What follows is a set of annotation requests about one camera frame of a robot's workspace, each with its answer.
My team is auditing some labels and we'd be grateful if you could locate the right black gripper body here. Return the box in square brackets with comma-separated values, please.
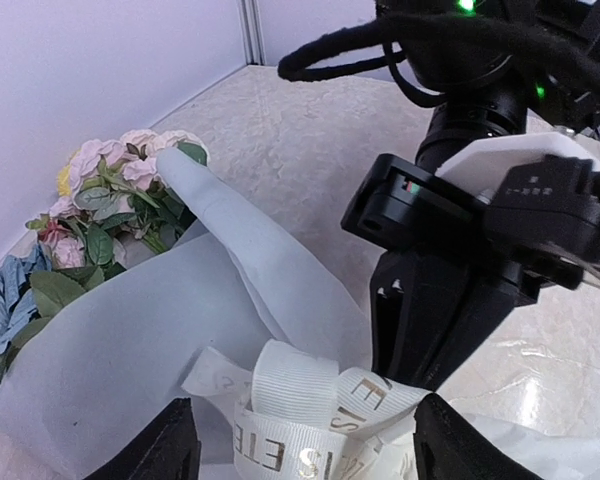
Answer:
[341, 154, 540, 307]

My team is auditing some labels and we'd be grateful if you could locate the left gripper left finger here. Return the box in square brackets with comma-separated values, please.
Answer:
[86, 398, 201, 480]

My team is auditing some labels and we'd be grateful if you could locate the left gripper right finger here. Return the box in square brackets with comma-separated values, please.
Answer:
[413, 393, 538, 480]

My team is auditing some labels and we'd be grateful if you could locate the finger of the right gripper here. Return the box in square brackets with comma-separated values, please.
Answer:
[370, 249, 470, 385]
[420, 279, 518, 391]

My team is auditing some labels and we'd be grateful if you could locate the cream printed ribbon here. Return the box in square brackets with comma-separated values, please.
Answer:
[182, 340, 427, 479]

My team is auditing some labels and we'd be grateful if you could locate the blue fake flower bunch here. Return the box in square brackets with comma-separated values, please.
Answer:
[0, 245, 51, 377]

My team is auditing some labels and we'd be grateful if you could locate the pink fake flower bunch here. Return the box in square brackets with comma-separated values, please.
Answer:
[0, 128, 212, 321]

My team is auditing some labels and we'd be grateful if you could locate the yellow fake flower stem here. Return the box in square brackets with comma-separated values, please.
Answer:
[56, 163, 72, 197]

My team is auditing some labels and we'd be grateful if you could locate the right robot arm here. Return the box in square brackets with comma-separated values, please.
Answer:
[342, 1, 600, 390]

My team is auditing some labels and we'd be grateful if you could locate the right aluminium frame post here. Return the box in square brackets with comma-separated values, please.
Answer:
[238, 0, 266, 66]

